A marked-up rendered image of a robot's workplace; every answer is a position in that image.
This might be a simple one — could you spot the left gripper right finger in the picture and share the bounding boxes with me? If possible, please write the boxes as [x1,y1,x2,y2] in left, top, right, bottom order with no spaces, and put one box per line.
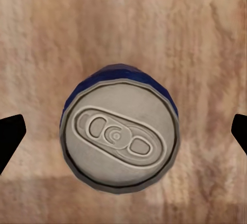
[232,114,247,154]

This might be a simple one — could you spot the can of soda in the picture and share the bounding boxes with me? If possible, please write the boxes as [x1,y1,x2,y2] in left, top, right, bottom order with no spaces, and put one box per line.
[59,63,181,195]

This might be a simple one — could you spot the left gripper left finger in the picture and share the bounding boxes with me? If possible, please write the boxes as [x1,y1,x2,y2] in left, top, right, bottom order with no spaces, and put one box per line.
[0,114,26,174]

